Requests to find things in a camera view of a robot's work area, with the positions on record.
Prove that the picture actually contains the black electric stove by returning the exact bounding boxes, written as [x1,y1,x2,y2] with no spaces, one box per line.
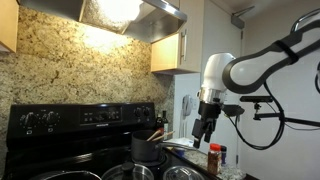
[0,101,221,180]

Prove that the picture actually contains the dark olive oil bottle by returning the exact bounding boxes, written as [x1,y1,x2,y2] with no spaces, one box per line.
[161,110,169,134]

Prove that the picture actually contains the steel range hood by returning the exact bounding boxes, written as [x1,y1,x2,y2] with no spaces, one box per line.
[18,0,188,44]

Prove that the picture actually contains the dark glass bottle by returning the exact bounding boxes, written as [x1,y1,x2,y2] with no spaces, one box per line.
[155,114,164,131]

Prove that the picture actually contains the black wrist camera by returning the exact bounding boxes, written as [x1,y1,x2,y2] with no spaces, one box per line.
[222,104,246,118]

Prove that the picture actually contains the black camera boom stand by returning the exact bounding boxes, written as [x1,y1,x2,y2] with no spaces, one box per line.
[252,102,320,128]

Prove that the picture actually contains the plain light wood cabinet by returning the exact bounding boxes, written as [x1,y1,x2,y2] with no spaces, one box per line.
[0,0,20,54]

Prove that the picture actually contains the dark saucepan with metal handle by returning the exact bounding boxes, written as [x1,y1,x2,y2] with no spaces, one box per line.
[130,129,198,164]

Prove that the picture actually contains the spice jar with red lid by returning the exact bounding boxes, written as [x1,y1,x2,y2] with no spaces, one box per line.
[207,143,223,176]

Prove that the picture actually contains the white wall phone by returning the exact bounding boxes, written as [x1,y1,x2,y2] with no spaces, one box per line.
[181,94,195,138]

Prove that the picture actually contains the grey door closer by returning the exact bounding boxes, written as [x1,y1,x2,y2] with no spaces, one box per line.
[230,5,256,30]

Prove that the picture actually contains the white and yellow paper box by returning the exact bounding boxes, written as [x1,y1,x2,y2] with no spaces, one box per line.
[166,137,195,149]

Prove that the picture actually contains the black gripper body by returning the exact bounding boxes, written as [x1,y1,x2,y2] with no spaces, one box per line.
[198,100,223,130]

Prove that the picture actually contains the light wood cabinet with handle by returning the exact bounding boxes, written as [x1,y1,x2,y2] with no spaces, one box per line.
[150,0,205,75]

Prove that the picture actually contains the glass lid with black knob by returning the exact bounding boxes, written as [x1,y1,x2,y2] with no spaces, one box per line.
[101,161,155,180]

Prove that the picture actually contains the black stereo camera bar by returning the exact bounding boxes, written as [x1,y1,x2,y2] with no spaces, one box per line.
[239,95,274,103]

